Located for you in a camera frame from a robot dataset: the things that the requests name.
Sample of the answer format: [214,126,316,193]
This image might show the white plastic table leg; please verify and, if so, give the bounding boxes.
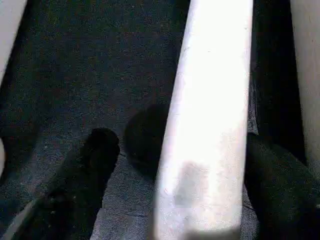
[149,0,255,240]
[290,0,320,166]

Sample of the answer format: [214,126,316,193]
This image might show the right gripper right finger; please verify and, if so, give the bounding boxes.
[243,132,320,240]

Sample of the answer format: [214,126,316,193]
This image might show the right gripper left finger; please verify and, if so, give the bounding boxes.
[0,127,121,240]

